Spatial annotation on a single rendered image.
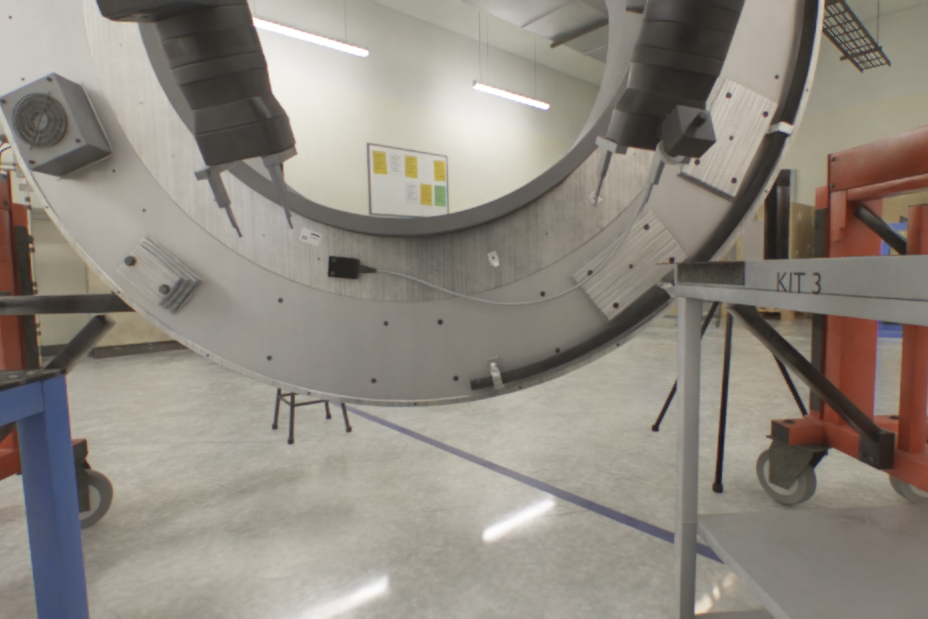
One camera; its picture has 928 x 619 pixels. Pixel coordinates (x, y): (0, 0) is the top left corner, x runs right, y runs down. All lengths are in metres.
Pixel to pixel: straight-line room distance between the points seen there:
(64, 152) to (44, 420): 0.51
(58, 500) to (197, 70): 0.42
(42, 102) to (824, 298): 1.06
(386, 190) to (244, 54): 6.53
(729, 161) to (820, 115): 8.97
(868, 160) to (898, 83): 8.26
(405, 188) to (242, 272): 6.29
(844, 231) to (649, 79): 1.18
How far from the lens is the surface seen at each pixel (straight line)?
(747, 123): 1.00
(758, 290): 0.63
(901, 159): 1.49
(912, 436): 1.50
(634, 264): 0.89
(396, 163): 7.13
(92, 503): 1.79
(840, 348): 1.61
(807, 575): 0.82
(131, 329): 5.34
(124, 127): 1.03
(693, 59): 0.47
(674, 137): 0.45
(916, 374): 1.47
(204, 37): 0.47
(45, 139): 1.03
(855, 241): 1.61
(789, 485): 1.73
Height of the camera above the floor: 0.69
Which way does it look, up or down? 4 degrees down
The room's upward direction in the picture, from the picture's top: 1 degrees counter-clockwise
